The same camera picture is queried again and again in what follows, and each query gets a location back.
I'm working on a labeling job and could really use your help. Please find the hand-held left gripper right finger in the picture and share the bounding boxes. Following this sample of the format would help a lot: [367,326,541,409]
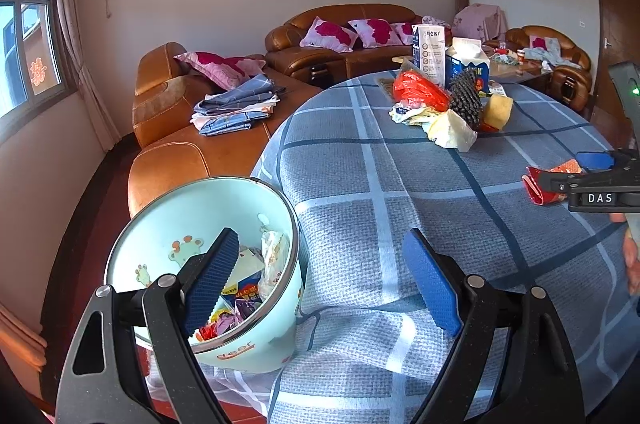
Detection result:
[402,228,586,424]

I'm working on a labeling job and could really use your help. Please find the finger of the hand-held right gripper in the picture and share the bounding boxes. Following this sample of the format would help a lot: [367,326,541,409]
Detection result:
[540,170,608,195]
[576,149,632,171]

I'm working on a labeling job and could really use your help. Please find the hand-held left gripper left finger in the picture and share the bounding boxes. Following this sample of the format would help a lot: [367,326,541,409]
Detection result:
[55,227,241,424]

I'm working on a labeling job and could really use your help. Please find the blue snack packet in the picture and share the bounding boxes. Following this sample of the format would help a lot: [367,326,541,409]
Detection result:
[220,282,261,305]

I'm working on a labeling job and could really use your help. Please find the orange red snack packet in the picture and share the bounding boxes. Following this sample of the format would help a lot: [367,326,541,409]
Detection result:
[521,159,583,206]

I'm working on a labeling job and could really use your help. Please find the purple wrapper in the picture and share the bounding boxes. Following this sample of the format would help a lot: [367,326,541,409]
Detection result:
[232,299,261,322]

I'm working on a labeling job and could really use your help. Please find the clear plastic bag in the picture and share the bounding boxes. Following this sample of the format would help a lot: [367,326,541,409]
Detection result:
[259,229,292,300]

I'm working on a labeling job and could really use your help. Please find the light blue cartoon bin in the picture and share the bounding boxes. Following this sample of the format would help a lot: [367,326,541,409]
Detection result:
[104,176,306,375]

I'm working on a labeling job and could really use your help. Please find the yellow sponge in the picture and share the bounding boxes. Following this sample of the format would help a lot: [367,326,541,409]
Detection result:
[480,94,514,130]

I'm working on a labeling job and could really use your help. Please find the pale yellow plastic bag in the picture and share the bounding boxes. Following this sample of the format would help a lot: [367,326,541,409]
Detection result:
[427,109,478,152]

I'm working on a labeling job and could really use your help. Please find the white wrapper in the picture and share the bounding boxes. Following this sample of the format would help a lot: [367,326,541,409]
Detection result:
[390,101,441,127]

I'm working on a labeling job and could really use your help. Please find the red plastic bag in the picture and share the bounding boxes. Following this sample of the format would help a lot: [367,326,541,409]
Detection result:
[392,70,451,112]

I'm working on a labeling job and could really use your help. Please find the person's right hand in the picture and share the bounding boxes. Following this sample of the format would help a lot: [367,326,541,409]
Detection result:
[610,213,640,296]

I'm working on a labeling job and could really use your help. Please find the brown leather armchair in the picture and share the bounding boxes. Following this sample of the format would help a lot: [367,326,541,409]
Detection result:
[482,25,592,112]

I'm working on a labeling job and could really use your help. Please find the wooden coffee table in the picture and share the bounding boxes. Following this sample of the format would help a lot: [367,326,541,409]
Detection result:
[392,51,555,94]

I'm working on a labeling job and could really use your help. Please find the light blue garment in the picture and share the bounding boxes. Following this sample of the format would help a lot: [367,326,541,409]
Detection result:
[522,36,581,70]

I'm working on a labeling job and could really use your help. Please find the blue plaid tablecloth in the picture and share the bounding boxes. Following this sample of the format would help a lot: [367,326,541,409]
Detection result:
[150,71,640,424]

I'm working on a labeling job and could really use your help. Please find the brown leather chaise sofa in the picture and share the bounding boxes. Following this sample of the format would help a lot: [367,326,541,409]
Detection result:
[127,42,323,220]

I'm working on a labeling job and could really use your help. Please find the open blue carton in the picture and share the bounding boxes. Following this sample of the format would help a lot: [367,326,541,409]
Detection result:
[445,38,491,95]

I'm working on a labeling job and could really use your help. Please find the folded blue plaid bedding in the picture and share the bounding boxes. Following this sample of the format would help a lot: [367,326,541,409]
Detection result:
[190,74,286,137]

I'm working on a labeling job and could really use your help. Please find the pink cloth covered furniture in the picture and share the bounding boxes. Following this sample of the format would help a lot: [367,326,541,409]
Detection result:
[452,3,508,42]

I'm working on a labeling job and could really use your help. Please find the tall white blue carton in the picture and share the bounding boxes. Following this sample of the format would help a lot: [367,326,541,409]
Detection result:
[412,24,447,89]

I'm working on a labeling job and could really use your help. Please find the beige curtain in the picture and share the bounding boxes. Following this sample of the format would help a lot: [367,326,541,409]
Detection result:
[0,301,48,372]
[42,0,121,152]

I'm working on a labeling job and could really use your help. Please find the long pink floral pillow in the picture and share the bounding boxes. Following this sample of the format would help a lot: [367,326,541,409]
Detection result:
[173,51,267,91]

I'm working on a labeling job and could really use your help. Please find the pink floral square pillow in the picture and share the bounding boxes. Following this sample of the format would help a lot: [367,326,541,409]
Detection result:
[300,16,358,53]
[347,18,396,48]
[390,22,416,46]

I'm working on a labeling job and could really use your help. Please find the brown leather three-seat sofa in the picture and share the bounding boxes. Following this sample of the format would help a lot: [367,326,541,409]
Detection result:
[264,4,453,86]

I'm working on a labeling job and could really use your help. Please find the sliding glass window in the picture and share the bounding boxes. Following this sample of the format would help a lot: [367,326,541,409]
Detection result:
[0,0,78,140]

